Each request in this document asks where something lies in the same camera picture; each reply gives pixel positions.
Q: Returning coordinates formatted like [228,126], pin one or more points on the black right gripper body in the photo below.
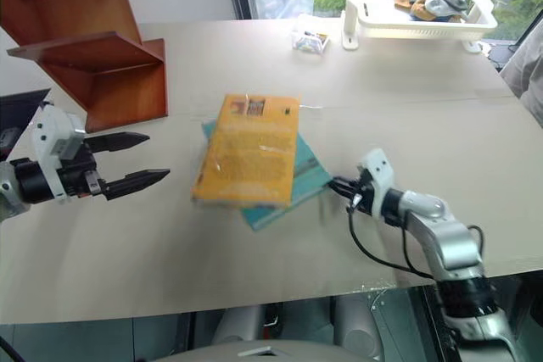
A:
[362,194]

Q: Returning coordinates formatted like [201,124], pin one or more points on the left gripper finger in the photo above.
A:
[136,182]
[119,141]

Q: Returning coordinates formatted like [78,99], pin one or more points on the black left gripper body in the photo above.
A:
[78,177]

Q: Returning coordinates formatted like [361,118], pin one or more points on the yellow book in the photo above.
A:
[250,154]

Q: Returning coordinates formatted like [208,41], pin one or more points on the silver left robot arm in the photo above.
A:
[27,179]

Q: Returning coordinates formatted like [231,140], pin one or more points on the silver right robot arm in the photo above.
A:
[454,243]

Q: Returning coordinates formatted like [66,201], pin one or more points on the teal book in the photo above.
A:
[307,171]

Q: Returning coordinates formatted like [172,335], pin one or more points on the red-brown wooden bookshelf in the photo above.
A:
[123,86]

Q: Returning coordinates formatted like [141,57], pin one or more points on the black monitor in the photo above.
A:
[19,107]

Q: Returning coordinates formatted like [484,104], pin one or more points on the grey rounded robot leg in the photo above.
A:
[237,324]
[358,324]

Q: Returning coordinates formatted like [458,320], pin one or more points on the small clear plastic packet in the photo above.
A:
[309,37]

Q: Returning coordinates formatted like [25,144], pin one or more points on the white plastic basket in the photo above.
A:
[365,18]

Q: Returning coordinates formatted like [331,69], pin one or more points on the grey robot torso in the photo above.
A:
[263,351]

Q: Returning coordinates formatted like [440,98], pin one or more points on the brown cloth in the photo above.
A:
[418,8]

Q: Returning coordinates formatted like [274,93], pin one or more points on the person in grey clothes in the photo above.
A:
[526,69]

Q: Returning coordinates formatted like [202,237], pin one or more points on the grey sock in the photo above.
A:
[445,2]

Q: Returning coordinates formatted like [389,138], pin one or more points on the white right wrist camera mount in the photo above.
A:
[379,171]

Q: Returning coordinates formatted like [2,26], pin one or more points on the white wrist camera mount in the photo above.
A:
[48,133]
[379,171]

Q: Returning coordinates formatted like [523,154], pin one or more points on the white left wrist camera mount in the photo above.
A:
[48,133]

